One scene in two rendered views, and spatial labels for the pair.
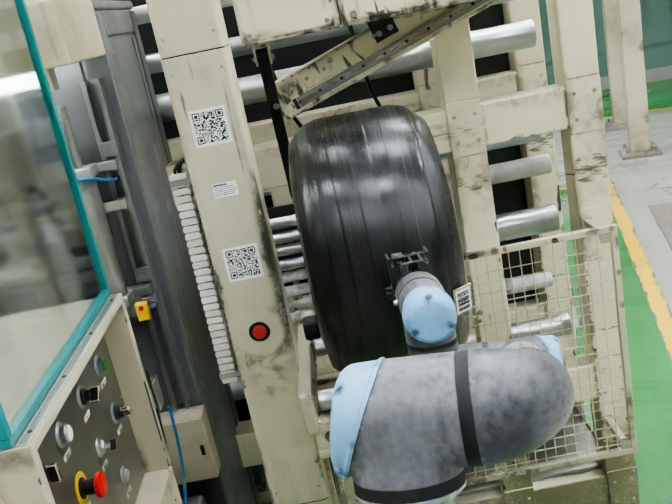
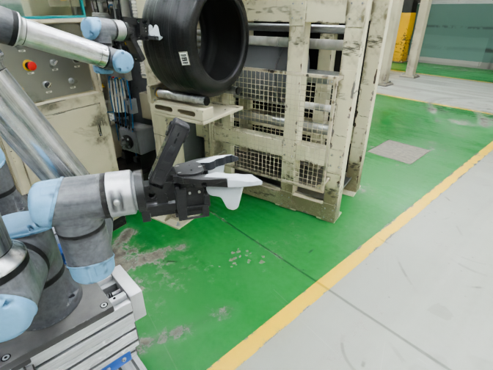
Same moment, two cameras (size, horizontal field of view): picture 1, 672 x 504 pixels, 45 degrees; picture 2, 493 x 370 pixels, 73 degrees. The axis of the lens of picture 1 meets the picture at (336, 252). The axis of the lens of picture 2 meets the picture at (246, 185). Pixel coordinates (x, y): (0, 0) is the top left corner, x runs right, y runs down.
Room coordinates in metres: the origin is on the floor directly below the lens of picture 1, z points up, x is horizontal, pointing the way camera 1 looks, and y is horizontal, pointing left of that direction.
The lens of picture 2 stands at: (0.26, -1.30, 1.32)
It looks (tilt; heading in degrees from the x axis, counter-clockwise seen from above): 28 degrees down; 32
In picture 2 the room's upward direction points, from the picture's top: straight up
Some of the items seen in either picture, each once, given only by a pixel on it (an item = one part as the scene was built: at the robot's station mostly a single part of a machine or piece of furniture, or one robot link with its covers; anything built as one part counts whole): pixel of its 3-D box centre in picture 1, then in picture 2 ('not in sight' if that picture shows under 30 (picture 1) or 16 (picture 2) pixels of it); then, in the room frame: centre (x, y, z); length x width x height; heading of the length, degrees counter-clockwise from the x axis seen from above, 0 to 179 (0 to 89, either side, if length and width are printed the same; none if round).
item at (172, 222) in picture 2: not in sight; (177, 212); (1.69, 0.19, 0.02); 0.27 x 0.27 x 0.04; 89
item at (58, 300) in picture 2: not in sight; (39, 287); (0.47, -0.62, 0.77); 0.15 x 0.15 x 0.10
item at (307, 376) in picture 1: (309, 374); (174, 88); (1.71, 0.12, 0.90); 0.40 x 0.03 x 0.10; 179
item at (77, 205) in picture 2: not in sight; (72, 202); (0.50, -0.82, 1.04); 0.11 x 0.08 x 0.09; 139
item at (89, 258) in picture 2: not in sight; (89, 243); (0.51, -0.81, 0.94); 0.11 x 0.08 x 0.11; 49
